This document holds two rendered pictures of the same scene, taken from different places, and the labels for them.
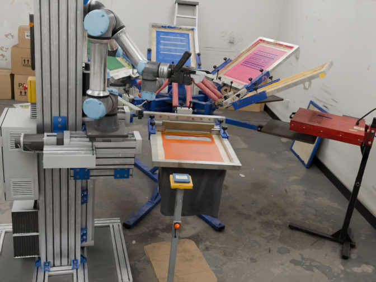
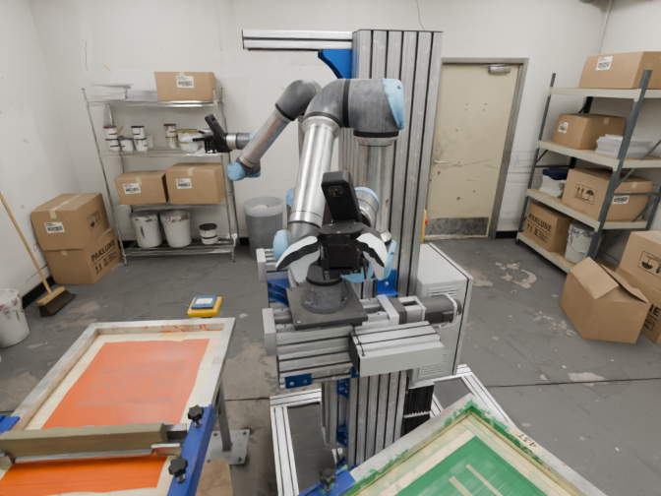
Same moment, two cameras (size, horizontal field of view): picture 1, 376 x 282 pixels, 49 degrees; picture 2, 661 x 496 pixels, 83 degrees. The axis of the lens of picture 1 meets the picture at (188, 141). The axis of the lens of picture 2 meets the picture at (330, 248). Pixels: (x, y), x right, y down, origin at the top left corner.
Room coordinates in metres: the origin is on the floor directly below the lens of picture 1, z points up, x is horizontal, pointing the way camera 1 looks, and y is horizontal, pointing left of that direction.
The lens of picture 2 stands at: (3.67, 0.72, 1.90)
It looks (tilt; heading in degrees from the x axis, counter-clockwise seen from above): 24 degrees down; 185
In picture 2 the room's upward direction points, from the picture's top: straight up
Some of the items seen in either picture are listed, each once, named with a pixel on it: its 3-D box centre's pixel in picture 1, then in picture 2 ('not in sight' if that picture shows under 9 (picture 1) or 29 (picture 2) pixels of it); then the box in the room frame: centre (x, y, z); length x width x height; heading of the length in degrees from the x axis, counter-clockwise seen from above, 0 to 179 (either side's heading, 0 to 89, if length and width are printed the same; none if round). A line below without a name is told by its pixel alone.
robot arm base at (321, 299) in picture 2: not in sight; (324, 286); (2.65, 0.62, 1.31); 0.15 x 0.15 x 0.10
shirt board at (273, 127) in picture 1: (242, 123); not in sight; (3.62, -0.48, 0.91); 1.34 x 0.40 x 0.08; 69
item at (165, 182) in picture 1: (191, 190); not in sight; (2.53, -0.06, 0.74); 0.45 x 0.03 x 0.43; 99
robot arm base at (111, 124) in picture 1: (106, 119); not in sight; (2.18, 0.47, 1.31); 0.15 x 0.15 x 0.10
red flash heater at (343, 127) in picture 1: (330, 126); not in sight; (3.34, -1.18, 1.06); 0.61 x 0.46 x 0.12; 69
